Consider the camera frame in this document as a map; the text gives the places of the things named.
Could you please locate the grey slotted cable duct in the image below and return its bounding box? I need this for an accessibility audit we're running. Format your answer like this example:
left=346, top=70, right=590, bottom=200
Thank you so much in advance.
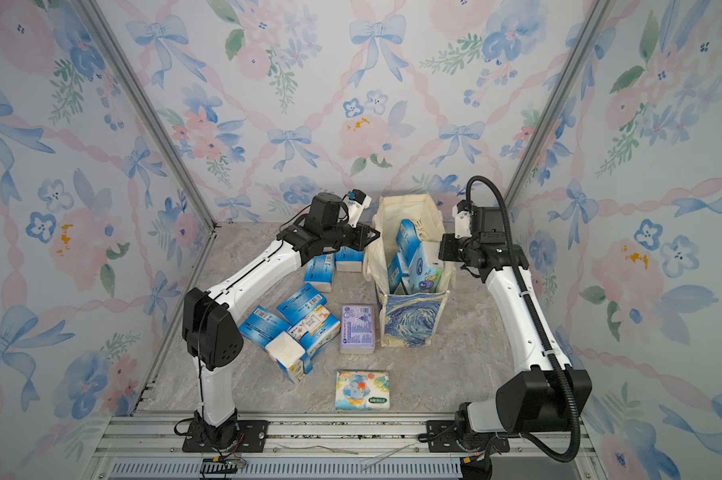
left=103, top=457, right=463, bottom=479

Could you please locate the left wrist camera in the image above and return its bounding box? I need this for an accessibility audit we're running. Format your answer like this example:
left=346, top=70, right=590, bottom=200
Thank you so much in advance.
left=344, top=189, right=371, bottom=228

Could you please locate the floral orange blue tissue pack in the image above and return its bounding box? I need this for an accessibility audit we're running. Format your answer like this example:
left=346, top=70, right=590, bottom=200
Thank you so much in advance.
left=288, top=305, right=341, bottom=357

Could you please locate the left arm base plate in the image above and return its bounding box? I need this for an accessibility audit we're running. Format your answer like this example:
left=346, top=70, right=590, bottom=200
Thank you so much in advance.
left=181, top=419, right=270, bottom=454

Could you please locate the left aluminium corner post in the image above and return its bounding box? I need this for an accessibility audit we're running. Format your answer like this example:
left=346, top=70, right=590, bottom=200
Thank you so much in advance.
left=72, top=0, right=218, bottom=232

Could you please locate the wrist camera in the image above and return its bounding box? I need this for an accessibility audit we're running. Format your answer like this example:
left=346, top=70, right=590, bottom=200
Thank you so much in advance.
left=344, top=189, right=371, bottom=228
left=452, top=199, right=473, bottom=239

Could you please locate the blue tissue pack barcode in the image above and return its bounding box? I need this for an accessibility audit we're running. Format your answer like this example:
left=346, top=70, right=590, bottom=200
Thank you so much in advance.
left=304, top=253, right=335, bottom=293

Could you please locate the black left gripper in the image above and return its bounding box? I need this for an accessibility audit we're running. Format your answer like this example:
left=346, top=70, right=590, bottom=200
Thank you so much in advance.
left=325, top=223, right=382, bottom=254

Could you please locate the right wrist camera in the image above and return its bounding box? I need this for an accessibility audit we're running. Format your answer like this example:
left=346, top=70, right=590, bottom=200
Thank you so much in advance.
left=452, top=199, right=473, bottom=239

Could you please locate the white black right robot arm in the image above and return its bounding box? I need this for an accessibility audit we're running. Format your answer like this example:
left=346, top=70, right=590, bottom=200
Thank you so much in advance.
left=439, top=200, right=592, bottom=462

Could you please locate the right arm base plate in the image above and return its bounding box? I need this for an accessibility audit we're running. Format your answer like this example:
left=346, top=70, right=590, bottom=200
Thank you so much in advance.
left=422, top=420, right=466, bottom=454

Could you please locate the right aluminium corner post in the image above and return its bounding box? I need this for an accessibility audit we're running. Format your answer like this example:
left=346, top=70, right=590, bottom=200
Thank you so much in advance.
left=505, top=0, right=613, bottom=208

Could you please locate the aluminium corner post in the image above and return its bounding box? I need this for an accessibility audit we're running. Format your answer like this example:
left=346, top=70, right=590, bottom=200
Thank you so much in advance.
left=72, top=0, right=218, bottom=232
left=505, top=0, right=613, bottom=208

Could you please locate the white blue tissue pack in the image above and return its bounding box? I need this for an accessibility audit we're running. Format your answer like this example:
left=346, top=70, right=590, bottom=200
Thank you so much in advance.
left=265, top=332, right=313, bottom=383

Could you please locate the colourful cartoon tissue pack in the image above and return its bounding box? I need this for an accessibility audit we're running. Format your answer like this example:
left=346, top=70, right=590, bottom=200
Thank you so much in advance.
left=335, top=370, right=391, bottom=411

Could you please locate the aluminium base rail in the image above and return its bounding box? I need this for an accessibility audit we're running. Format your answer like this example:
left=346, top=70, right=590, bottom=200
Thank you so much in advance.
left=90, top=410, right=584, bottom=463

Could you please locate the white tissue pack cartoon blue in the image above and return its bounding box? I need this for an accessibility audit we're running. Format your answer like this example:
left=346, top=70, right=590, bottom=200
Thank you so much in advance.
left=407, top=241, right=443, bottom=294

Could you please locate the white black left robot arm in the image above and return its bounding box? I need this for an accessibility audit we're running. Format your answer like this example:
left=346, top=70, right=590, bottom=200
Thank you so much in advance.
left=182, top=189, right=380, bottom=428

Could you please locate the purple tissue pack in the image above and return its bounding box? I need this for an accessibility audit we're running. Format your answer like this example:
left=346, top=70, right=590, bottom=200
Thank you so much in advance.
left=340, top=304, right=376, bottom=354

